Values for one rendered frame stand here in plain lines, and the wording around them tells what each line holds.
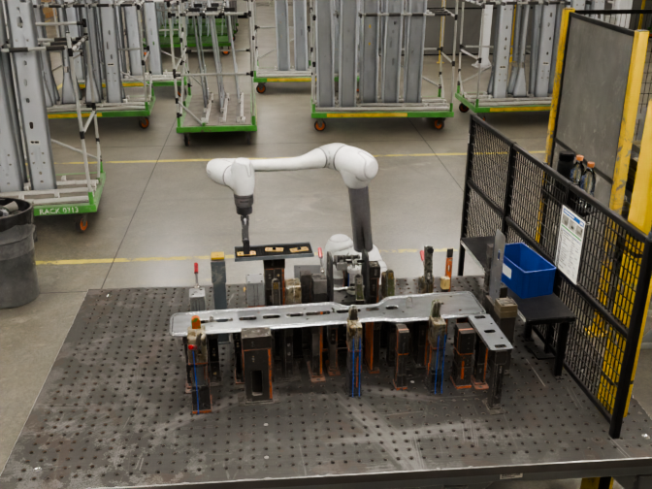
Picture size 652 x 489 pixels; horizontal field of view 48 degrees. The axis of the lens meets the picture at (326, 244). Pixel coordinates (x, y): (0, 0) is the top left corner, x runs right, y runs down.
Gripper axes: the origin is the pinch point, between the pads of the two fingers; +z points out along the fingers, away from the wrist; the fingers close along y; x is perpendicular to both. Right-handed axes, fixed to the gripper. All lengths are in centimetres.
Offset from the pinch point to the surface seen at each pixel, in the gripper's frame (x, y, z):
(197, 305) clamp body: -23.1, 20.5, 18.2
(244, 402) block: -5, 52, 49
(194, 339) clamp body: -23, 56, 14
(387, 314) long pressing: 59, 38, 20
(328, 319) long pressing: 33, 39, 20
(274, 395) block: 8, 49, 49
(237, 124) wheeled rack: 10, -588, 92
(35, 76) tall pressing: -168, -365, -14
